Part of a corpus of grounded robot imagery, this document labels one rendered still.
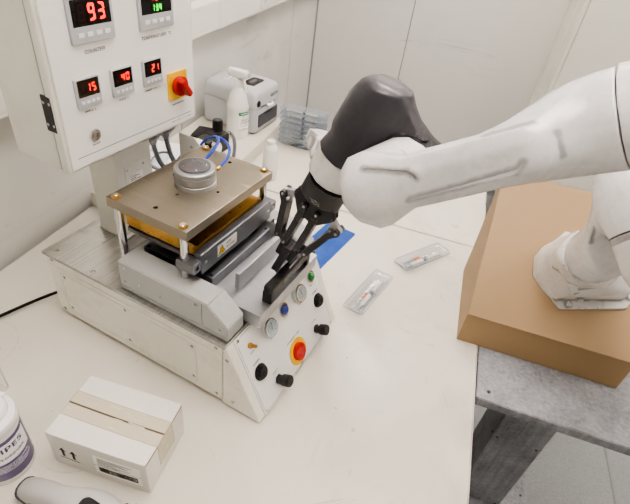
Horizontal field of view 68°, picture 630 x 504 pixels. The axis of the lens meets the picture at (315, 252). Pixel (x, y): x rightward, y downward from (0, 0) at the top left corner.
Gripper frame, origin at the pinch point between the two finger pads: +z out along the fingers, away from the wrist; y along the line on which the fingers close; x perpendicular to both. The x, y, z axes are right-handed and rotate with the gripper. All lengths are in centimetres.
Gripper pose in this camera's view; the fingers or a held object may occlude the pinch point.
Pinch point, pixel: (284, 255)
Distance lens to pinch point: 89.0
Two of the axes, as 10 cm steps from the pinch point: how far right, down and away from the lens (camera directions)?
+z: -4.2, 6.1, 6.8
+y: 7.9, 6.1, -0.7
